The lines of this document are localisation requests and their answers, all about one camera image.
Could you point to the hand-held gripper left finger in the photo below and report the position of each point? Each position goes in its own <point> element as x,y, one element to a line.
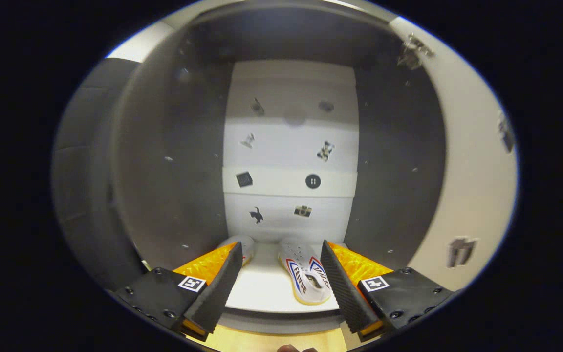
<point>223,283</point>

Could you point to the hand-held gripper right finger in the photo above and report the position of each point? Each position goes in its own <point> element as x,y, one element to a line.
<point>341,286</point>

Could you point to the white striped canvas shoe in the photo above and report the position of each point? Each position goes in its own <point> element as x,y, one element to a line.
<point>301,264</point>
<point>247,247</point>

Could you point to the dark grey shoe cabinet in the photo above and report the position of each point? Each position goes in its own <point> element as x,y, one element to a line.
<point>164,195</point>

